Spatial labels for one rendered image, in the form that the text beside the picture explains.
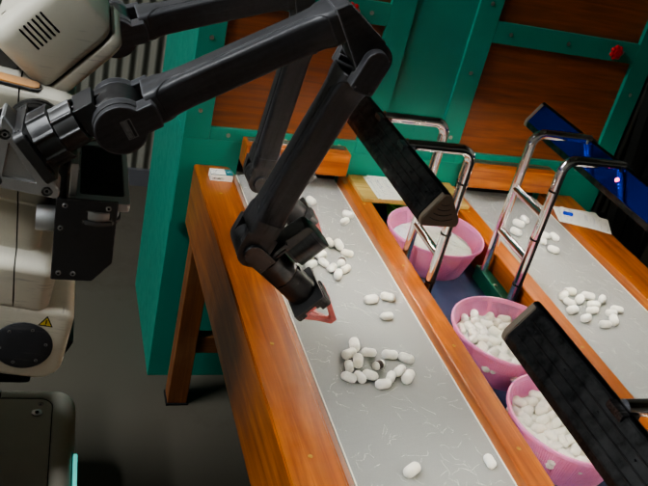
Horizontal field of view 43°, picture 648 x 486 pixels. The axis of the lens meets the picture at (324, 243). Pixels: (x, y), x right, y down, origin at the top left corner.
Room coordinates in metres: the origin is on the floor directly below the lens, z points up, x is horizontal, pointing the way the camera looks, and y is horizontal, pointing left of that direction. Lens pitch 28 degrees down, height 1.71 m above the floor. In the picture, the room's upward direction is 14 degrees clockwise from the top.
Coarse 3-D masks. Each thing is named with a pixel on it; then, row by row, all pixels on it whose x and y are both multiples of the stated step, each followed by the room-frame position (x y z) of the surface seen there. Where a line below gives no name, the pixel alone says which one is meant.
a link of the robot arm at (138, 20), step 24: (168, 0) 1.57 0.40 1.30; (192, 0) 1.56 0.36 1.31; (216, 0) 1.57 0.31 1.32; (240, 0) 1.59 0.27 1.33; (264, 0) 1.60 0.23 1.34; (288, 0) 1.62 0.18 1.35; (312, 0) 1.63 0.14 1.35; (144, 24) 1.49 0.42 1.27; (168, 24) 1.54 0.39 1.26; (192, 24) 1.56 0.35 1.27; (120, 48) 1.48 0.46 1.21
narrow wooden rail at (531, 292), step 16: (480, 224) 2.10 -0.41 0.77; (480, 256) 2.00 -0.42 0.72; (496, 256) 1.93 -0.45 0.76; (512, 256) 1.95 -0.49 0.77; (496, 272) 1.91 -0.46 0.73; (512, 272) 1.86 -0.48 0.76; (528, 288) 1.80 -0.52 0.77; (528, 304) 1.75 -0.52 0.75; (544, 304) 1.74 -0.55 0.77; (560, 320) 1.68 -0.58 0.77; (576, 336) 1.63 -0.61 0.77; (592, 352) 1.57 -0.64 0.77; (608, 368) 1.52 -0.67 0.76; (608, 384) 1.46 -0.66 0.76
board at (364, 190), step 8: (352, 176) 2.18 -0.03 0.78; (360, 176) 2.19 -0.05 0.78; (352, 184) 2.14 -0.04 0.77; (360, 184) 2.14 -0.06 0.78; (448, 184) 2.30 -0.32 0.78; (360, 192) 2.08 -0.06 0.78; (368, 192) 2.10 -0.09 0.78; (368, 200) 2.06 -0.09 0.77; (376, 200) 2.06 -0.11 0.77; (384, 200) 2.07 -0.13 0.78; (392, 200) 2.09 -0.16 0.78; (464, 208) 2.17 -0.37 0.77
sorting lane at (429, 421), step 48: (336, 192) 2.12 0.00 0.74; (336, 288) 1.61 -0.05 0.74; (384, 288) 1.66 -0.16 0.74; (336, 336) 1.43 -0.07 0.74; (384, 336) 1.47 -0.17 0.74; (336, 384) 1.27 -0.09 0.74; (432, 384) 1.34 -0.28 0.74; (336, 432) 1.13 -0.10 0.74; (384, 432) 1.16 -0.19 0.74; (432, 432) 1.20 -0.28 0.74; (480, 432) 1.23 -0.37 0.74; (384, 480) 1.04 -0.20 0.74; (432, 480) 1.07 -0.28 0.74; (480, 480) 1.10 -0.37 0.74
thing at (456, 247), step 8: (408, 224) 2.06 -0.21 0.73; (400, 232) 1.99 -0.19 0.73; (432, 232) 2.05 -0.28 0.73; (416, 240) 1.96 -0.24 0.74; (456, 240) 2.03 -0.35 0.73; (424, 248) 1.93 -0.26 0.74; (448, 248) 1.96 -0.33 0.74; (456, 248) 1.99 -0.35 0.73; (464, 248) 2.00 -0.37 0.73; (432, 256) 1.91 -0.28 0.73; (416, 264) 1.88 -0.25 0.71
